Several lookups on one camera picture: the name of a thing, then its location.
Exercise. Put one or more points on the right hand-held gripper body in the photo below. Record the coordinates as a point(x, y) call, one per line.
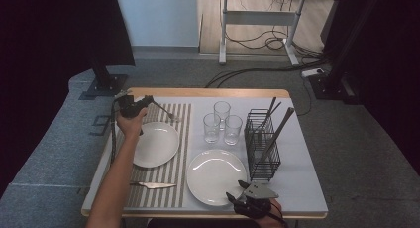
point(256, 206)

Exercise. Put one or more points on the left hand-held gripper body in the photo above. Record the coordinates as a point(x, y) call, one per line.
point(130, 109)

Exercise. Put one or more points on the metal fork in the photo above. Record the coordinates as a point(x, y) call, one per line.
point(163, 109)

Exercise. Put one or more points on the white round plate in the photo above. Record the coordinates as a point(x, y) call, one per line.
point(158, 145)
point(211, 181)

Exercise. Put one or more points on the clear drinking glass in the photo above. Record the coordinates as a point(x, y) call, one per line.
point(233, 130)
point(222, 110)
point(211, 129)

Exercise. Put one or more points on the metal table knife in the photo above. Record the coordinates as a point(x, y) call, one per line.
point(155, 185)

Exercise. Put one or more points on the person's left hand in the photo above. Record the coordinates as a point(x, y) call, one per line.
point(132, 127)

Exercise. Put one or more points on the person's right hand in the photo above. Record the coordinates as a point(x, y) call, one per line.
point(274, 219)

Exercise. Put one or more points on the floor socket box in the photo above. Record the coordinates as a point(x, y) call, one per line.
point(100, 125)

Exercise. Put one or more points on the black metal stand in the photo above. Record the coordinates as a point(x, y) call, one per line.
point(105, 82)
point(330, 86)

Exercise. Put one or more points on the striped woven placemat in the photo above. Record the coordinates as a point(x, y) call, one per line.
point(171, 188)

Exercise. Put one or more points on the grey metal chopstick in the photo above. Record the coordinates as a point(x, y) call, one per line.
point(286, 117)
point(290, 113)

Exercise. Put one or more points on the metal utensil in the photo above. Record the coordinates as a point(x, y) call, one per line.
point(276, 107)
point(271, 104)

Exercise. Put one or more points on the dark curtain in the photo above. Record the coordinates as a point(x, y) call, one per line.
point(389, 72)
point(49, 56)

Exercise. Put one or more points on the white power strip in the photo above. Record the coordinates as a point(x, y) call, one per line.
point(312, 72)

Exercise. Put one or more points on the white frame desk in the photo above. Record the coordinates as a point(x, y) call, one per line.
point(261, 18)

